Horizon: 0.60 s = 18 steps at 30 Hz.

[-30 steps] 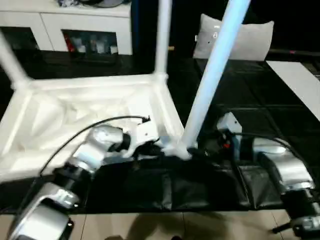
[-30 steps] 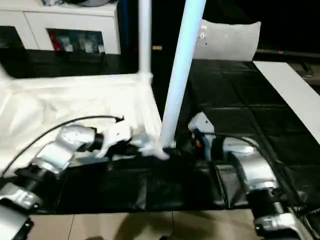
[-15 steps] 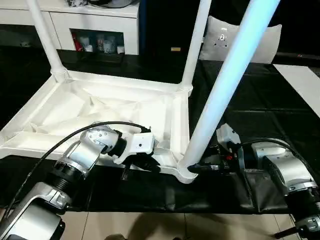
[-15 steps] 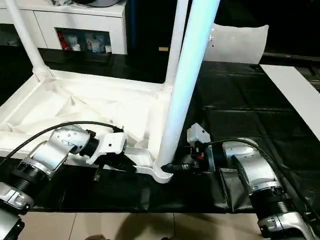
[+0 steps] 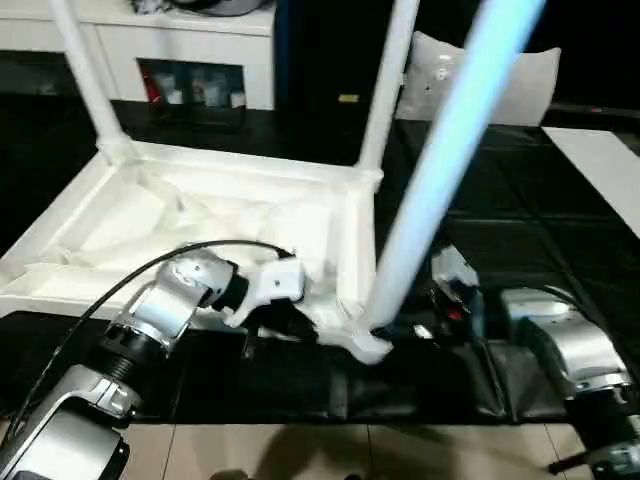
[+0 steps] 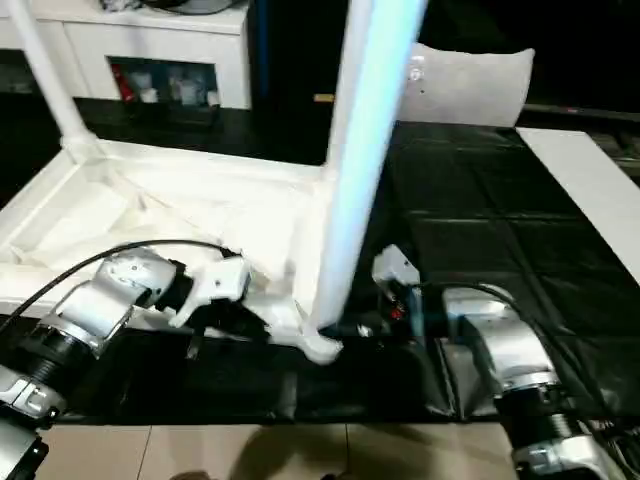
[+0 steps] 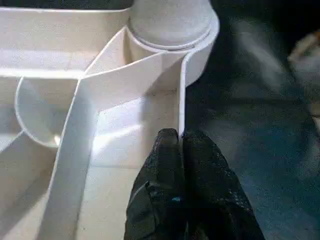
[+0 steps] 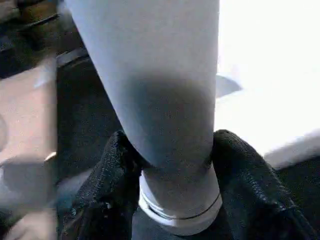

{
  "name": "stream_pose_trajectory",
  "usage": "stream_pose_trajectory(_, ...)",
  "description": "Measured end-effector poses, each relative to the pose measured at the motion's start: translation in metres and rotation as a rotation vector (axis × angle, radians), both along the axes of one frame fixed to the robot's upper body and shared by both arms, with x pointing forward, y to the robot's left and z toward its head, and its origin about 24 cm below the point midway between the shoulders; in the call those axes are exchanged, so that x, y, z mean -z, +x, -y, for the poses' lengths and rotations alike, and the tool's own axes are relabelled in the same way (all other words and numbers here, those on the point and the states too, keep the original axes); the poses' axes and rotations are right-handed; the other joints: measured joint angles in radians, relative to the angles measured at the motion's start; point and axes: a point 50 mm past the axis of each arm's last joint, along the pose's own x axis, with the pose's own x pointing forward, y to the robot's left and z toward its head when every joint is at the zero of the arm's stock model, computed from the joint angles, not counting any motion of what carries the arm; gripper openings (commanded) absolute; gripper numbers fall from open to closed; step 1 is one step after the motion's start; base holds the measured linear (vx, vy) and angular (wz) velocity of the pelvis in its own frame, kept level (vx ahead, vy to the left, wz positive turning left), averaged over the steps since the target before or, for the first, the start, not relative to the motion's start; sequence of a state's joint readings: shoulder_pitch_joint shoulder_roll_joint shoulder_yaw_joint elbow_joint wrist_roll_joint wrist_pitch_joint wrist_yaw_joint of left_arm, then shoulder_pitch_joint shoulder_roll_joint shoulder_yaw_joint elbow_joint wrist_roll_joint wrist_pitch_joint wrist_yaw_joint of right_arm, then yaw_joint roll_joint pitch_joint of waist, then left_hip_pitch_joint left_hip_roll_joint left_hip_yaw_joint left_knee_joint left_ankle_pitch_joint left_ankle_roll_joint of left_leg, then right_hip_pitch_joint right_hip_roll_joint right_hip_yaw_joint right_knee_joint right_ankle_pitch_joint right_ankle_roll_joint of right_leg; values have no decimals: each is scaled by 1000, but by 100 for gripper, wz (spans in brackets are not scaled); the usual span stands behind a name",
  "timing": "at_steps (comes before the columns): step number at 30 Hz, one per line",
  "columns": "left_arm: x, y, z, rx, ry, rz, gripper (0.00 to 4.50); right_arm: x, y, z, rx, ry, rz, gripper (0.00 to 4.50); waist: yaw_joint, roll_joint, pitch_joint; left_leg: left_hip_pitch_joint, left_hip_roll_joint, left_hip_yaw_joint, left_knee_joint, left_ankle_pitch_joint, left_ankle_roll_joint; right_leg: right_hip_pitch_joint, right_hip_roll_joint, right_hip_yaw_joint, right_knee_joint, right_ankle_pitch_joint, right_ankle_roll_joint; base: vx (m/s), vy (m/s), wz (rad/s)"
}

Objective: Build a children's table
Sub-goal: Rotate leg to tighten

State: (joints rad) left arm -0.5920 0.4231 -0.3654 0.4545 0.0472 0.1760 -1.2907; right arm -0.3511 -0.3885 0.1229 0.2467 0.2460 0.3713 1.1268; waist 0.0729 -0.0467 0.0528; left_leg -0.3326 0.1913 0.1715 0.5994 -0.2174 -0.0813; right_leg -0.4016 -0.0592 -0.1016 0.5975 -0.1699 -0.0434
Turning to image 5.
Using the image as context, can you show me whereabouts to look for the white plastic table top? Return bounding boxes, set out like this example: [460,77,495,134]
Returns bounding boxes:
[0,138,395,367]

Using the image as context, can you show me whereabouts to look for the black quilted mat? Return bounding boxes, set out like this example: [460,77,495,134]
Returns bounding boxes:
[0,91,640,427]

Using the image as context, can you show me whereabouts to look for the black metal stand leg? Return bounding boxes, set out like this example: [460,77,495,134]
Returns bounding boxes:
[546,448,592,477]

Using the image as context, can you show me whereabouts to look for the white flat panel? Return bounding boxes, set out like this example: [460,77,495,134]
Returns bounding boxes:
[541,126,640,232]

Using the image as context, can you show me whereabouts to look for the grey cushion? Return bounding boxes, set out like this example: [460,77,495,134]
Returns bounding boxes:
[396,29,563,127]

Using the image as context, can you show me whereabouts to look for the black bar with red mark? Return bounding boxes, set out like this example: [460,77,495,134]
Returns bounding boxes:
[548,103,640,120]

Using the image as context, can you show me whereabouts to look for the black cabinet with gold label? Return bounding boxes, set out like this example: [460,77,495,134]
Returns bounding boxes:
[271,0,417,162]

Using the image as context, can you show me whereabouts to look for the grey helmet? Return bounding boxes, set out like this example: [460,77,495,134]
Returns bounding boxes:
[168,0,277,17]

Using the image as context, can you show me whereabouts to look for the white sideboard with glass doors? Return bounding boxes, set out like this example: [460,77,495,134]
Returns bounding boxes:
[0,0,277,110]

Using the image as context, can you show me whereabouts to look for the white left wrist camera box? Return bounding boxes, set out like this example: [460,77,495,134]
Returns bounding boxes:
[223,258,307,330]

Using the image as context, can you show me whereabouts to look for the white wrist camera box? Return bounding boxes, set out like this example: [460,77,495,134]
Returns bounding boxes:
[223,258,307,330]
[428,243,485,322]

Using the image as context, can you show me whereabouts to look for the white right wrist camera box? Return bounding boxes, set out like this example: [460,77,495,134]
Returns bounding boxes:
[428,243,485,322]

